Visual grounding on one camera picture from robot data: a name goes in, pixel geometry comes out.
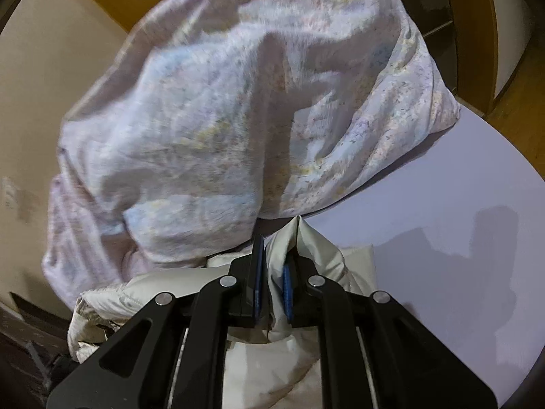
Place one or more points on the wooden door frame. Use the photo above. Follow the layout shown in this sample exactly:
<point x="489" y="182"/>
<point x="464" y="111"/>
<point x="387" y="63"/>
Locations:
<point x="472" y="30"/>

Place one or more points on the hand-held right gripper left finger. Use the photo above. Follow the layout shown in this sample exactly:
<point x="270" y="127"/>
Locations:
<point x="258" y="277"/>

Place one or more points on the dark wooden furniture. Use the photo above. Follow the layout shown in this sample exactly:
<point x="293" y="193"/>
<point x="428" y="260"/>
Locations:
<point x="30" y="341"/>

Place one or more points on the pastel floral duvet cover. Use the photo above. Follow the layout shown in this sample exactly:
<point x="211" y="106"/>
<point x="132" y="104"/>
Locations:
<point x="234" y="115"/>

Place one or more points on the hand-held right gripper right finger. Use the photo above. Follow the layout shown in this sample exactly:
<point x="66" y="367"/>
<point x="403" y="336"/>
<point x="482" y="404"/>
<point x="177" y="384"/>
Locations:
<point x="288" y="294"/>

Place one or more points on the beige puffer jacket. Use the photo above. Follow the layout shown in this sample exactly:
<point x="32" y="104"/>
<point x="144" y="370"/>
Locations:
<point x="281" y="349"/>

